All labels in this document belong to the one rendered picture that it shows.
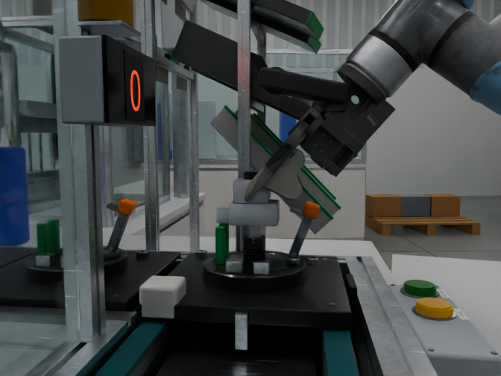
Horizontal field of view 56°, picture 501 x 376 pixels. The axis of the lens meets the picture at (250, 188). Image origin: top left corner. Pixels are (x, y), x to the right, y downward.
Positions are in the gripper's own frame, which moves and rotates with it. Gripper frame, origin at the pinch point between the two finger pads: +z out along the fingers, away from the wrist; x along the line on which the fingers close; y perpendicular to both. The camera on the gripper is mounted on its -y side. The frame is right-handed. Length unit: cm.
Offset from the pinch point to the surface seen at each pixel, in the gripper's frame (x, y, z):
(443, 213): 563, 201, -50
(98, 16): -21.4, -19.6, -6.0
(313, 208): -1.0, 8.0, -3.6
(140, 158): 114, -42, 38
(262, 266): -6.0, 7.6, 5.4
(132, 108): -19.8, -12.7, -1.5
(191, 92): 52, -27, 0
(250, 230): -1.0, 3.8, 4.2
